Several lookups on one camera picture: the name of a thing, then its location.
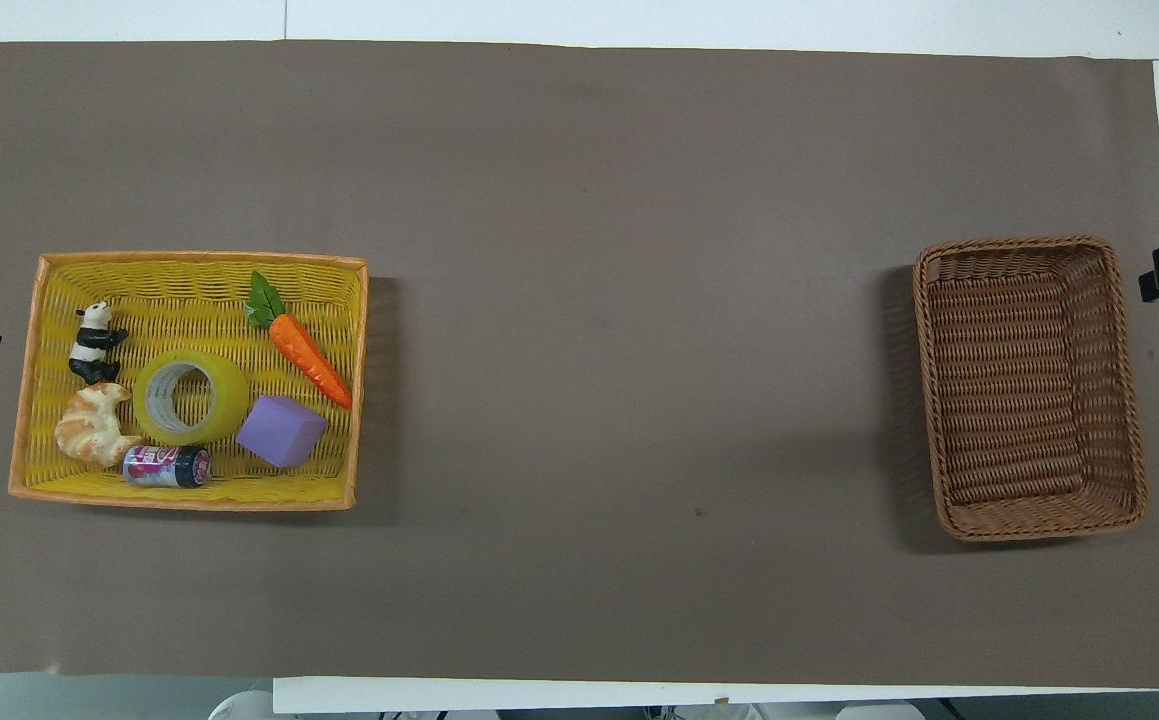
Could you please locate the toy panda figure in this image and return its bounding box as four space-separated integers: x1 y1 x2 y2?
68 302 129 386

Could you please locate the toy carrot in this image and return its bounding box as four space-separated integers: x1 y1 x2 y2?
245 271 354 411

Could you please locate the purple foam cube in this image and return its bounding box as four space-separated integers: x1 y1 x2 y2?
236 395 329 469

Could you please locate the yellow wicker basket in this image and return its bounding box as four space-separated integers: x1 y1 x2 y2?
8 251 370 512

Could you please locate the brown wicker basket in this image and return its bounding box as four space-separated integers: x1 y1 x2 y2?
913 236 1149 542

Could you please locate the yellow tape roll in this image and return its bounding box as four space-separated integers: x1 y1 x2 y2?
132 348 250 447

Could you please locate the small drink can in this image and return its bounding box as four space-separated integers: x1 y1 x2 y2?
122 445 212 489

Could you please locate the toy croissant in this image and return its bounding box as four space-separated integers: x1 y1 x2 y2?
55 382 143 469

